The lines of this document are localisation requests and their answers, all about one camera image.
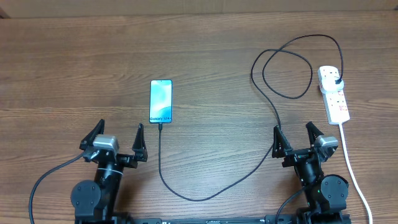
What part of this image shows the Galaxy S24+ smartphone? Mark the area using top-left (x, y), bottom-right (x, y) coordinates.
top-left (149, 80), bottom-right (173, 123)

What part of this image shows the black USB charging cable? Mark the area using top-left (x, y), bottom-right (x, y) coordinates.
top-left (157, 34), bottom-right (345, 202)

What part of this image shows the white charger plug adapter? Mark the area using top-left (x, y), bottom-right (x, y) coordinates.
top-left (320, 76), bottom-right (345, 94)

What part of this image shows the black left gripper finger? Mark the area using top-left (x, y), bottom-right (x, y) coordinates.
top-left (132, 123), bottom-right (148, 162)
top-left (79, 119), bottom-right (105, 151)

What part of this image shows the white power strip cord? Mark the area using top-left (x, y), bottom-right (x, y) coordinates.
top-left (338, 123), bottom-right (374, 224)

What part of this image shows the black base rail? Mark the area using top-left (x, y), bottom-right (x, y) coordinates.
top-left (124, 213), bottom-right (352, 224)

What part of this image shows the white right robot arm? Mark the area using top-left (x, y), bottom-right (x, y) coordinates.
top-left (266, 122), bottom-right (351, 224)

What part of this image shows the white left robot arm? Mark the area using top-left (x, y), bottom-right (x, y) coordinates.
top-left (70, 119), bottom-right (148, 223)

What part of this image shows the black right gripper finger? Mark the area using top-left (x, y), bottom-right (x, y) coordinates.
top-left (272, 125), bottom-right (292, 158)
top-left (305, 121), bottom-right (323, 145)

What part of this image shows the white power strip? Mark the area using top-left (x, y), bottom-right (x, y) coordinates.
top-left (317, 65), bottom-right (350, 125)

